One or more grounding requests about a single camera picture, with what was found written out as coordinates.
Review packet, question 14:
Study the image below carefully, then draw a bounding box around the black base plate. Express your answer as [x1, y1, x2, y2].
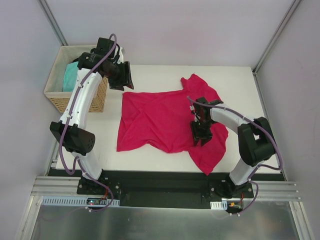
[47, 168, 287, 208]

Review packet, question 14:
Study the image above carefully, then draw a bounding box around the white cable duct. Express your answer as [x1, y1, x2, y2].
[42, 196, 120, 208]
[210, 200, 228, 211]

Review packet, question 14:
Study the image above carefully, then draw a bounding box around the left aluminium frame post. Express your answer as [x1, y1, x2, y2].
[37, 0, 68, 46]

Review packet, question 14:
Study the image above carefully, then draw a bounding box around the pink t shirt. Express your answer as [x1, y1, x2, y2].
[116, 74, 229, 175]

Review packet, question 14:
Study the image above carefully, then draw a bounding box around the right aluminium frame post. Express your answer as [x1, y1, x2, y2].
[251, 0, 303, 76]

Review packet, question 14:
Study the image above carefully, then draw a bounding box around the wicker basket with liner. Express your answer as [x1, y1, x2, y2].
[44, 45, 108, 113]

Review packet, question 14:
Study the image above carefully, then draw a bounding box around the left white cable duct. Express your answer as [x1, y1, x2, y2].
[42, 196, 120, 208]

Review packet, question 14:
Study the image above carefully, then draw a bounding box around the teal t shirt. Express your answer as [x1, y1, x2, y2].
[62, 61, 78, 92]

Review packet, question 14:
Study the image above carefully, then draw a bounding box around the aluminium frame post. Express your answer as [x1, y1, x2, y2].
[251, 0, 303, 76]
[37, 0, 68, 46]

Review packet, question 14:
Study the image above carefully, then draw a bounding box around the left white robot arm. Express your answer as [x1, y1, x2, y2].
[49, 33, 134, 195]

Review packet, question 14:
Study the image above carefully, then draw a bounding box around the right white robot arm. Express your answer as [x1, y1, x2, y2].
[190, 97, 277, 199]

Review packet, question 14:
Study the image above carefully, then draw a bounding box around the right white cable duct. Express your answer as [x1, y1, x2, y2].
[210, 200, 228, 211]

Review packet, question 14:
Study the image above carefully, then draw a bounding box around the front aluminium rail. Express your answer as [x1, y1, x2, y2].
[31, 176, 302, 202]

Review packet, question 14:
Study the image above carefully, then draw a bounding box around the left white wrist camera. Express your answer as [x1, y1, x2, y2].
[114, 47, 124, 64]

